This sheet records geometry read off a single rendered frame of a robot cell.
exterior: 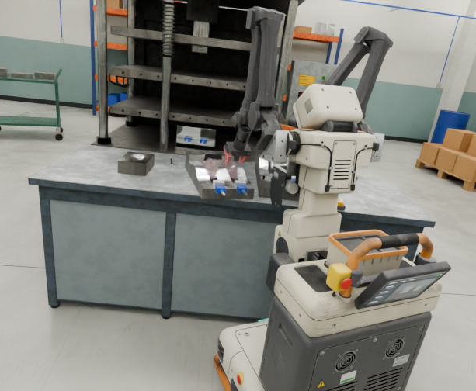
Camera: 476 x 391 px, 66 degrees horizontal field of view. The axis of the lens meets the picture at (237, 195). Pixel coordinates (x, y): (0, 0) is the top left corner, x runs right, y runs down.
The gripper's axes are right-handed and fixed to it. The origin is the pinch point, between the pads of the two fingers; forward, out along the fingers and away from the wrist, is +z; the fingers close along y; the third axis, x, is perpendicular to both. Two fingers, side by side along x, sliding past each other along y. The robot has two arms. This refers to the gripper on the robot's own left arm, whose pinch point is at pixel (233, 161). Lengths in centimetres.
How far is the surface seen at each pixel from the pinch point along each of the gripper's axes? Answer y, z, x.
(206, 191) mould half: 10.4, 15.3, 3.9
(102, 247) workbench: 55, 65, -4
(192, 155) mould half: 6.8, 26.4, -33.1
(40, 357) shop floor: 86, 93, 37
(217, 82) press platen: -22, 15, -92
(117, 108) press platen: 38, 48, -105
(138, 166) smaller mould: 36, 31, -30
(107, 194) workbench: 52, 37, -16
